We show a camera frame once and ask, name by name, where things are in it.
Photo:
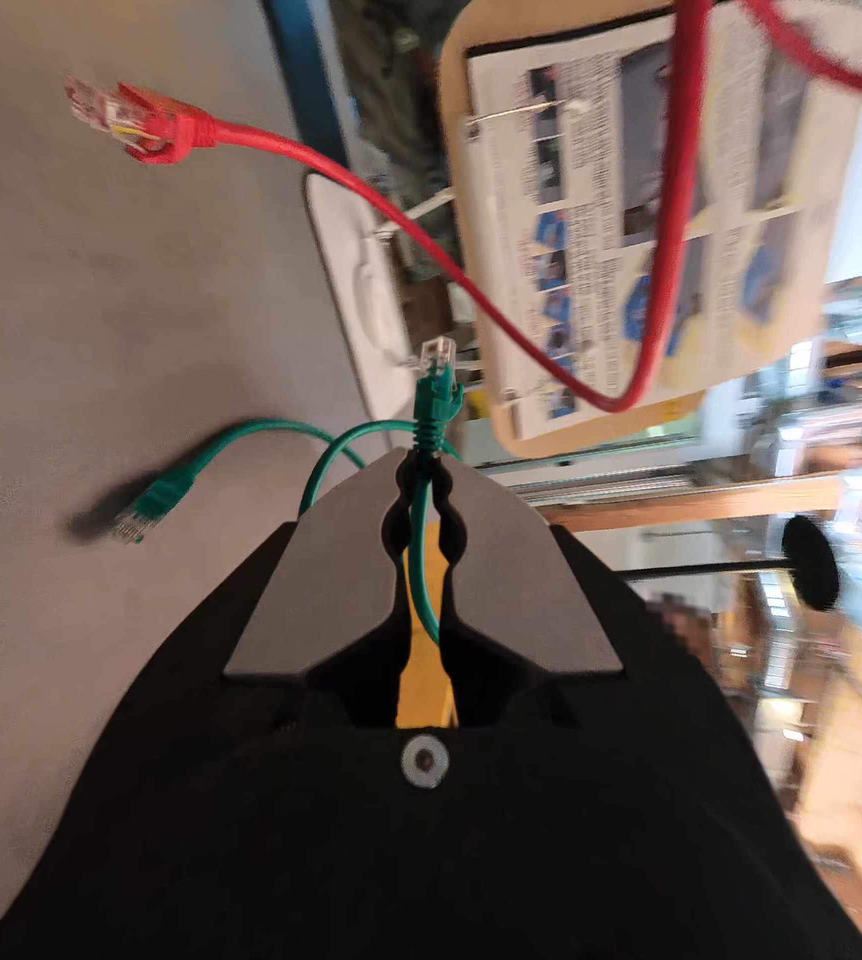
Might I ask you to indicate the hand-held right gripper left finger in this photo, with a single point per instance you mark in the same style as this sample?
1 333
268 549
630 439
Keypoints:
311 600

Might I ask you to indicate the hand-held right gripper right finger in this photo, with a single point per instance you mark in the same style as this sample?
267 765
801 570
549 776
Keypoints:
536 600

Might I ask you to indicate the yellow bin with divider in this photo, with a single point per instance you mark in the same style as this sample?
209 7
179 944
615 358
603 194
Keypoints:
423 675

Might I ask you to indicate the wooden beam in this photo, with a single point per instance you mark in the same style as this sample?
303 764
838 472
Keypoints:
701 502

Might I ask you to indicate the black pole stand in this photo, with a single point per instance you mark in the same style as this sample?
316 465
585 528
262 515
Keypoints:
810 562

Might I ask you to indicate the white stand base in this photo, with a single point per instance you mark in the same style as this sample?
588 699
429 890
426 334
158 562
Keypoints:
341 262

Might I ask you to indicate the black table mat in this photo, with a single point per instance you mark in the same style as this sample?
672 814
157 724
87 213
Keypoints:
303 75

